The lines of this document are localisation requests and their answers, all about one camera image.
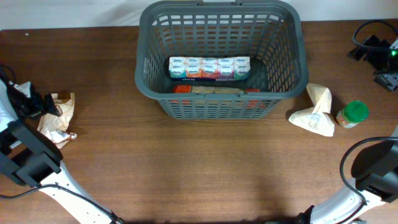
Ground grey plastic shopping basket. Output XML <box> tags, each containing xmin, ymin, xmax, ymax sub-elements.
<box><xmin>135</xmin><ymin>1</ymin><xmax>308</xmax><ymax>119</ymax></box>

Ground beige paper flour bag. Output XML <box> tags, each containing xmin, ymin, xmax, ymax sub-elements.
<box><xmin>289</xmin><ymin>83</ymin><xmax>335</xmax><ymax>137</ymax></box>

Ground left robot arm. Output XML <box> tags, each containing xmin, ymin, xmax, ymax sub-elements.
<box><xmin>1</xmin><ymin>78</ymin><xmax>124</xmax><ymax>224</ymax></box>

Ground brown snack bag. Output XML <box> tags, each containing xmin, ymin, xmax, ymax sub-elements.
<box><xmin>37</xmin><ymin>93</ymin><xmax>77</xmax><ymax>149</ymax></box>

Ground spaghetti packet with orange ends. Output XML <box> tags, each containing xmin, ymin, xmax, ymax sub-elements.
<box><xmin>173</xmin><ymin>85</ymin><xmax>260</xmax><ymax>94</ymax></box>

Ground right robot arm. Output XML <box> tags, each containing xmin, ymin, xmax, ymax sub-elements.
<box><xmin>293</xmin><ymin>136</ymin><xmax>397</xmax><ymax>224</ymax></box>

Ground green lidded spice jar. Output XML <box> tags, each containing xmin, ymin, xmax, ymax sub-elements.
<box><xmin>336</xmin><ymin>101</ymin><xmax>369</xmax><ymax>128</ymax></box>

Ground white tissue multipack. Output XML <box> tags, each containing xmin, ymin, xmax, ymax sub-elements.
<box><xmin>168</xmin><ymin>57</ymin><xmax>251</xmax><ymax>82</ymax></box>

